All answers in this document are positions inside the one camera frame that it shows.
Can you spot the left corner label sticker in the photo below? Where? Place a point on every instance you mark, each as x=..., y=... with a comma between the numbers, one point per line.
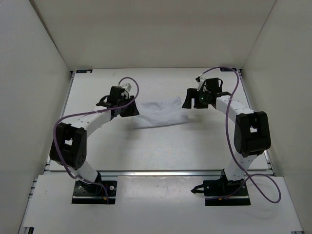
x=84, y=71

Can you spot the white skirt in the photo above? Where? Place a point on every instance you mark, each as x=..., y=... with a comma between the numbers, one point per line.
x=159, y=114

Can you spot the corner label sticker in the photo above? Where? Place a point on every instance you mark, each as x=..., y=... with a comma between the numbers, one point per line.
x=84, y=71
x=226, y=69

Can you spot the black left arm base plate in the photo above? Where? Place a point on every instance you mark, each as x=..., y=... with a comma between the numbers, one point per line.
x=93, y=194

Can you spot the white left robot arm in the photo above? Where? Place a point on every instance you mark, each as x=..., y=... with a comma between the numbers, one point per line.
x=72, y=137

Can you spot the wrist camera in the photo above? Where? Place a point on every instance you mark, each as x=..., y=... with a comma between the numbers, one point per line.
x=200, y=80
x=126, y=88

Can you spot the front aluminium rail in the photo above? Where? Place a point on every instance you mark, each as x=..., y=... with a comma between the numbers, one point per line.
x=163, y=173

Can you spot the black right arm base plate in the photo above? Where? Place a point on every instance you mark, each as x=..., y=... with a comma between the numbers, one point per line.
x=220, y=193

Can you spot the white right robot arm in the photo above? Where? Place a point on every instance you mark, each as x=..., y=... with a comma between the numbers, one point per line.
x=232, y=108

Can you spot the right corner label sticker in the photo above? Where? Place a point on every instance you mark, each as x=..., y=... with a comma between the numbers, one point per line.
x=226, y=69

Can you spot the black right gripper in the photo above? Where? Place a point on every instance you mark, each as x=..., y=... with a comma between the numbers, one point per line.
x=190, y=94

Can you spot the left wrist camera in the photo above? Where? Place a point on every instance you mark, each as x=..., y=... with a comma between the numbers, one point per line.
x=126, y=88

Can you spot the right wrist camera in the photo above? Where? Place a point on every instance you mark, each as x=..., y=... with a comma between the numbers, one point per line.
x=200, y=80

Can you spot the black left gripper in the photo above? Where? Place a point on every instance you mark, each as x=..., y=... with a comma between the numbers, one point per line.
x=133, y=110

